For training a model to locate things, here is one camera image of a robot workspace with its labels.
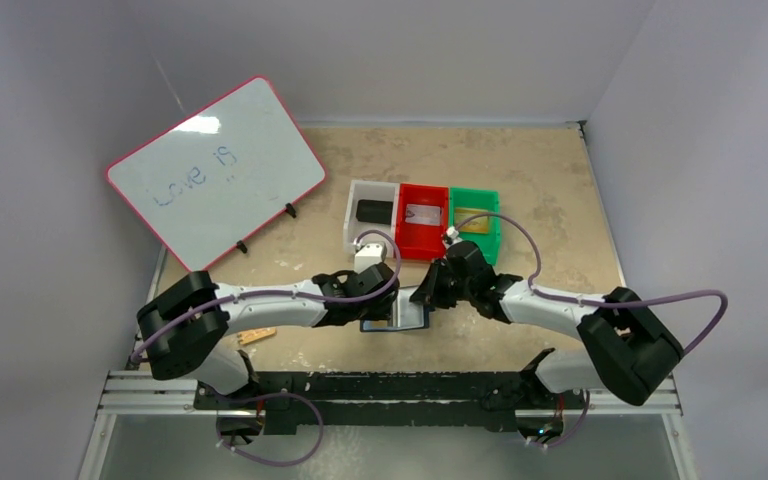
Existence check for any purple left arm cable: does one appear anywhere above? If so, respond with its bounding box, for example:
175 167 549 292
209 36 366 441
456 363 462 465
130 229 403 366

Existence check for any pink framed whiteboard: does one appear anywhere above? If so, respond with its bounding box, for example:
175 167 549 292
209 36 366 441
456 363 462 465
106 76 327 271

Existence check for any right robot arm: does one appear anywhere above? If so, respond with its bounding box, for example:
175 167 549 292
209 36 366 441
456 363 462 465
410 241 684 407

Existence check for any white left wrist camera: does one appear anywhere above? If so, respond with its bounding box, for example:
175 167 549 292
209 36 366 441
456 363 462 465
353 242 388 273

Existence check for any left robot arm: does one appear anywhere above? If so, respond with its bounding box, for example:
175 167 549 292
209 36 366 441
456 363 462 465
130 262 400 409

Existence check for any aluminium frame rail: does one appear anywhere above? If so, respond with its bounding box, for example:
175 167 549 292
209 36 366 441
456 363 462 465
80 371 698 479

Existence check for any silver credit card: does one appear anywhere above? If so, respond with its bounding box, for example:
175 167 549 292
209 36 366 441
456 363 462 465
404 204 442 227

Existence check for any gold credit card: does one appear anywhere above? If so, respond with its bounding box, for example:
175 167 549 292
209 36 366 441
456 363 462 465
452 207 491 235

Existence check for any black card in bin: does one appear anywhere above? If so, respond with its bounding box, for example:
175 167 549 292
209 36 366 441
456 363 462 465
355 199 394 225

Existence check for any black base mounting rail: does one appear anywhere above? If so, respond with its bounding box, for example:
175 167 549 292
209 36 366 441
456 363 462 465
194 371 585 436

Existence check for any green plastic bin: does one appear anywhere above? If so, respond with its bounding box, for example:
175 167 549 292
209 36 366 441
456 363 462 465
449 187 502 265

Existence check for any red plastic bin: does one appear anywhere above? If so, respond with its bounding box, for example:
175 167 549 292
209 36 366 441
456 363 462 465
395 183 449 261

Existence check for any blue leather card holder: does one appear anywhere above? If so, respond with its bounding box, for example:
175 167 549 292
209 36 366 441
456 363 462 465
360 286 431 333

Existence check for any white plastic bin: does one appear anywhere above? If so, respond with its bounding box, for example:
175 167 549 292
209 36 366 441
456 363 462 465
343 179 400 255

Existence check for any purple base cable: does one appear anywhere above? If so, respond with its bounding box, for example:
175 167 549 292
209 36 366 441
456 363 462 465
524 390 591 453
215 388 327 468

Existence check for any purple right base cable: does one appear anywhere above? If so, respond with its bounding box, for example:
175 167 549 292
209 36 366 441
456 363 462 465
524 390 591 453

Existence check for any orange circuit board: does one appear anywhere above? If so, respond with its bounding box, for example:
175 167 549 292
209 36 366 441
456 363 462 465
236 327 277 346

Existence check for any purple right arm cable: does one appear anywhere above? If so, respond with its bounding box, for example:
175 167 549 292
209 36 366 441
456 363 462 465
453 210 730 359

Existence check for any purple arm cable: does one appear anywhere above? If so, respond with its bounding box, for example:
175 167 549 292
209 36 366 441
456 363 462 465
453 210 730 359
130 229 403 366

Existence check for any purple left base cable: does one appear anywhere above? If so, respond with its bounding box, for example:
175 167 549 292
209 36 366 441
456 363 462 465
215 388 327 468

